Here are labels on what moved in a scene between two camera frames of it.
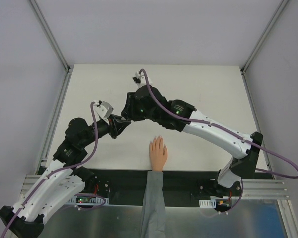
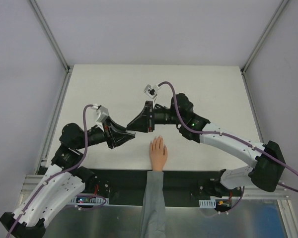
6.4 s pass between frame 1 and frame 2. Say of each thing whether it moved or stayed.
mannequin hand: stayed
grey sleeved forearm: stayed
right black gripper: moved
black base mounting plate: stayed
